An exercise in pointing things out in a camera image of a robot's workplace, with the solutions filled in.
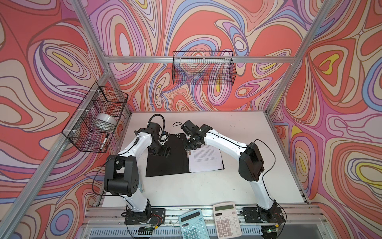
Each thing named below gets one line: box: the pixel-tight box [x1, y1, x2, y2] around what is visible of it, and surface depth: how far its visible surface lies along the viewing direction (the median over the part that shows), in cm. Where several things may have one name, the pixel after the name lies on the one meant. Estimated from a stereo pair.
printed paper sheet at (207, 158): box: [189, 144, 224, 173], surface depth 94 cm
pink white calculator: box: [212, 202, 243, 239], surface depth 72 cm
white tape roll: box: [95, 113, 117, 126], surface depth 75 cm
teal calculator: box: [178, 209, 210, 239], surface depth 70 cm
